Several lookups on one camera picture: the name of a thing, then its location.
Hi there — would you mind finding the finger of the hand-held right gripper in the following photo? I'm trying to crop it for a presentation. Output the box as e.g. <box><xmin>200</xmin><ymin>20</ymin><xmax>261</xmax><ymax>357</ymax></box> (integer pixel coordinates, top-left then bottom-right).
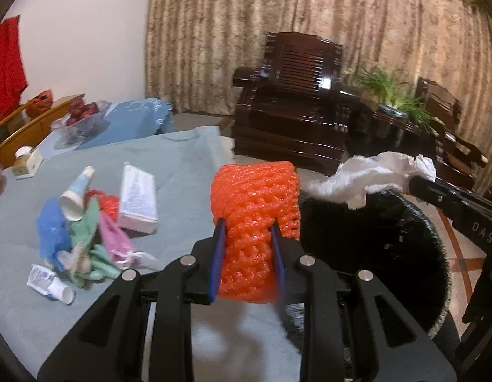
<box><xmin>409</xmin><ymin>176</ymin><xmax>475</xmax><ymax>223</ymax></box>

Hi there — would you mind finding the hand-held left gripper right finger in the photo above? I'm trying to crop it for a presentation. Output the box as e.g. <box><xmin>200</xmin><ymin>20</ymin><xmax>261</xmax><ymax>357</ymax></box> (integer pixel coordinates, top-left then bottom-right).
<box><xmin>270</xmin><ymin>223</ymin><xmax>458</xmax><ymax>382</ymax></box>

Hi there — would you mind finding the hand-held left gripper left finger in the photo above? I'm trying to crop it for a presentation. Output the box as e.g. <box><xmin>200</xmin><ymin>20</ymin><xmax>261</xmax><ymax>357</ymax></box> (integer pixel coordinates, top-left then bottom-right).
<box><xmin>37</xmin><ymin>219</ymin><xmax>228</xmax><ymax>382</ymax></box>

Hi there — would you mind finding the orange foam fruit net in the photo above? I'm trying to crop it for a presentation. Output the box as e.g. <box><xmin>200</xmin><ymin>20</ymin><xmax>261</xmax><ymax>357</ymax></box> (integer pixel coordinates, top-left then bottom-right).
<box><xmin>210</xmin><ymin>161</ymin><xmax>301</xmax><ymax>304</ymax></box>

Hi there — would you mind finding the white plastic bag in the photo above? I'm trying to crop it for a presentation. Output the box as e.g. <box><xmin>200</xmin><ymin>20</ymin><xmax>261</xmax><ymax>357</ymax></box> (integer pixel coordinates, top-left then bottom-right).
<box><xmin>307</xmin><ymin>152</ymin><xmax>437</xmax><ymax>210</ymax></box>

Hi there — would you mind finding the black trash bin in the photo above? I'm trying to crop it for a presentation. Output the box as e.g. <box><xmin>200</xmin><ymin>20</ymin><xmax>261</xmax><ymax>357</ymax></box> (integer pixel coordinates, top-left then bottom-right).
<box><xmin>284</xmin><ymin>191</ymin><xmax>452</xmax><ymax>339</ymax></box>

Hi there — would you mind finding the blue and white paper cup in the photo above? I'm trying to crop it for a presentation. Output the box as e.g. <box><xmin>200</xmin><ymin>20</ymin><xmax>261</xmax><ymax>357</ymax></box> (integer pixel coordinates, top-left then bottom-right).
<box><xmin>58</xmin><ymin>166</ymin><xmax>96</xmax><ymax>222</ymax></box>

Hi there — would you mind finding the small white tube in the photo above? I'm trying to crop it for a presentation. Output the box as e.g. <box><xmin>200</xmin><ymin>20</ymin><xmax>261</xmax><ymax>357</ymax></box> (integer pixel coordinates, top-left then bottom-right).
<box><xmin>26</xmin><ymin>264</ymin><xmax>76</xmax><ymax>305</ymax></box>

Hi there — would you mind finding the dark wooden armchair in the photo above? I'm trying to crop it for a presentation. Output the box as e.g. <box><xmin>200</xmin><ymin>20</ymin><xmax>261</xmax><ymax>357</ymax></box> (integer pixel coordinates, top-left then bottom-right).
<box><xmin>231</xmin><ymin>32</ymin><xmax>364</xmax><ymax>176</ymax></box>
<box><xmin>413</xmin><ymin>77</ymin><xmax>489</xmax><ymax>195</ymax></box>

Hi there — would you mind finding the dark wooden side table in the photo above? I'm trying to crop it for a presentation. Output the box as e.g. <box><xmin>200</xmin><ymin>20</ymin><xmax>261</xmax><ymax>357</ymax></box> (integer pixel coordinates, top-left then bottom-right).
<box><xmin>350</xmin><ymin>91</ymin><xmax>446</xmax><ymax>160</ymax></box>

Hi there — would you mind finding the white cardboard box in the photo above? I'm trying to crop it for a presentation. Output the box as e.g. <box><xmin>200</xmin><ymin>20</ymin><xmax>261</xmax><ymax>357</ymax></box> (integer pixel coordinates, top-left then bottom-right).
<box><xmin>116</xmin><ymin>163</ymin><xmax>159</xmax><ymax>235</ymax></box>

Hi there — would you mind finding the pink face mask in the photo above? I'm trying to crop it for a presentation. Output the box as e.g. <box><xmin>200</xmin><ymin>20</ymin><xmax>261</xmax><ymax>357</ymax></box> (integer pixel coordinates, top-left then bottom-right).
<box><xmin>98</xmin><ymin>211</ymin><xmax>159</xmax><ymax>270</ymax></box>

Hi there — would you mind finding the grey-blue tablecloth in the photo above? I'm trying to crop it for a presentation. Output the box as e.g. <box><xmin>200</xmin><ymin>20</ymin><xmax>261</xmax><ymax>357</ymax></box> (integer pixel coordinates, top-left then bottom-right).
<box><xmin>0</xmin><ymin>126</ymin><xmax>306</xmax><ymax>382</ymax></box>

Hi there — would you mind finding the green potted plant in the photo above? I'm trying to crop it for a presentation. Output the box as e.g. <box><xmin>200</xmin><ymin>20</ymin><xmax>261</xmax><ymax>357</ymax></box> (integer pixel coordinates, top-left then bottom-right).
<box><xmin>345</xmin><ymin>66</ymin><xmax>436</xmax><ymax>128</ymax></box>

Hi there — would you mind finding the red foam net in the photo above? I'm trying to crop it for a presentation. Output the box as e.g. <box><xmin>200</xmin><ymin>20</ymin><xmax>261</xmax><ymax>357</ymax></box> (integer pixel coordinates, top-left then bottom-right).
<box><xmin>84</xmin><ymin>189</ymin><xmax>120</xmax><ymax>223</ymax></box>

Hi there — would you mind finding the glass fruit bowl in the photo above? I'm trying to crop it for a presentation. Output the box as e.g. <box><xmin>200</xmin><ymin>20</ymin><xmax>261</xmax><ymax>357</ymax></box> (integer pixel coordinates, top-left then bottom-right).
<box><xmin>51</xmin><ymin>101</ymin><xmax>111</xmax><ymax>148</ymax></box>

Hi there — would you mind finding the white tissue box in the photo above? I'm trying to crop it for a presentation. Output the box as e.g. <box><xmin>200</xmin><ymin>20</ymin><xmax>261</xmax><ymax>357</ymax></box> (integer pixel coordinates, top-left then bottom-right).
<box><xmin>12</xmin><ymin>146</ymin><xmax>44</xmax><ymax>178</ymax></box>

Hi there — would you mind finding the light wooden bench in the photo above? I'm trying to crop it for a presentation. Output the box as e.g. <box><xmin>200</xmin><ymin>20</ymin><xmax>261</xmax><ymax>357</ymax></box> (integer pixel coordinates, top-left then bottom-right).
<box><xmin>0</xmin><ymin>93</ymin><xmax>85</xmax><ymax>170</ymax></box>

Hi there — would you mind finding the beige patterned curtain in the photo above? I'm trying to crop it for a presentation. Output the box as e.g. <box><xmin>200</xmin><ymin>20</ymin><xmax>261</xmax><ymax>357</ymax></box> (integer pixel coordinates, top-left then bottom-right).
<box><xmin>144</xmin><ymin>0</ymin><xmax>492</xmax><ymax>184</ymax></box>

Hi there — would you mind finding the red cloth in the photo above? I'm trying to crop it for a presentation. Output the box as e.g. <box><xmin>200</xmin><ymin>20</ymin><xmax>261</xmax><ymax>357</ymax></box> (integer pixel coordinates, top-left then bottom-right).
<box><xmin>0</xmin><ymin>15</ymin><xmax>28</xmax><ymax>118</ymax></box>

